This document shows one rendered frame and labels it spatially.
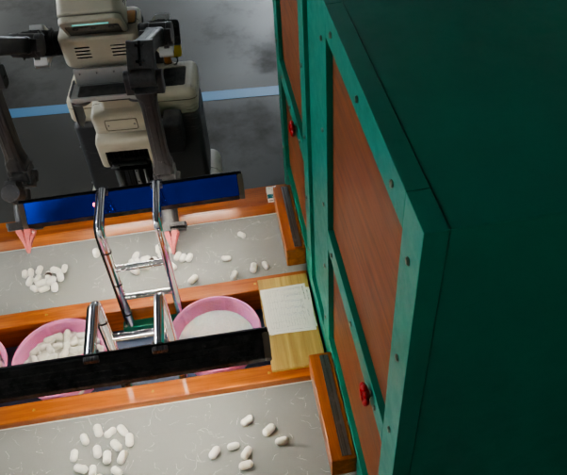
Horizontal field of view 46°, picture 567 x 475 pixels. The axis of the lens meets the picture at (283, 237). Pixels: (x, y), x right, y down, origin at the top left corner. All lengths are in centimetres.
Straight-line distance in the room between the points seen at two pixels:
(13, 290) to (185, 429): 78
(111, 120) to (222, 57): 213
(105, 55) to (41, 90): 223
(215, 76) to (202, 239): 237
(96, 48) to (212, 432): 137
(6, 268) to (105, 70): 76
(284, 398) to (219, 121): 250
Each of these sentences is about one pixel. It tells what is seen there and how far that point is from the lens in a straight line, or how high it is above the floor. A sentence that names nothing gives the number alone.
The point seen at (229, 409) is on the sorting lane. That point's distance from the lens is 183.
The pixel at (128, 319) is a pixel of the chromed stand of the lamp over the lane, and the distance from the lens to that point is 206.
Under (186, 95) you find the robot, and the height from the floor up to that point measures 78.
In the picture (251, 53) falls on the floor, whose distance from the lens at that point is 470.
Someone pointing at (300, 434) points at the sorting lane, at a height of 74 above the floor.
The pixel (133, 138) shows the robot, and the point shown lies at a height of 80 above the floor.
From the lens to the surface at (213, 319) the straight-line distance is 202.
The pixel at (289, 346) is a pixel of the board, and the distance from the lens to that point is 188.
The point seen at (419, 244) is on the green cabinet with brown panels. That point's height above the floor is 177.
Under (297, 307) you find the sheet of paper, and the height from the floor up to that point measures 78.
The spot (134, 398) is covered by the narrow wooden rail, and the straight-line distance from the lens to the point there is 188.
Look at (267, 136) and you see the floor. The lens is 390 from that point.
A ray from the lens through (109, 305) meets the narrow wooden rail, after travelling 209.
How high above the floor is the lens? 230
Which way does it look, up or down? 45 degrees down
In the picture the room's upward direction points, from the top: 4 degrees counter-clockwise
